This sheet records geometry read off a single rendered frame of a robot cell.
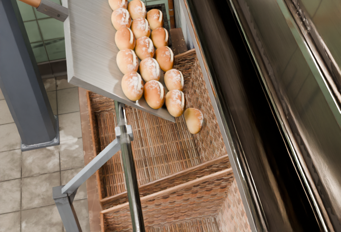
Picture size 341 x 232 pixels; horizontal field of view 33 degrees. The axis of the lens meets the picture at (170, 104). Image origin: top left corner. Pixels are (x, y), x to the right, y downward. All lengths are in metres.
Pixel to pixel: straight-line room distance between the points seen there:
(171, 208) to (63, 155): 1.23
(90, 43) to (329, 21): 0.97
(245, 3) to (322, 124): 0.46
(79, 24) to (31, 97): 1.16
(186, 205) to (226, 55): 0.74
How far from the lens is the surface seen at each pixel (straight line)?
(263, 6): 1.33
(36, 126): 3.05
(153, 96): 1.68
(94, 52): 1.72
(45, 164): 3.09
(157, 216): 2.01
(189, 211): 2.02
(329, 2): 0.93
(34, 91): 2.88
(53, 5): 1.73
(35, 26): 3.33
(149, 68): 1.76
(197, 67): 2.26
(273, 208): 1.11
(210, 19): 1.50
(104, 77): 1.66
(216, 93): 1.26
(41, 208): 2.93
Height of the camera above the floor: 2.33
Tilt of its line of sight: 46 degrees down
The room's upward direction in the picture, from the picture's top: 6 degrees counter-clockwise
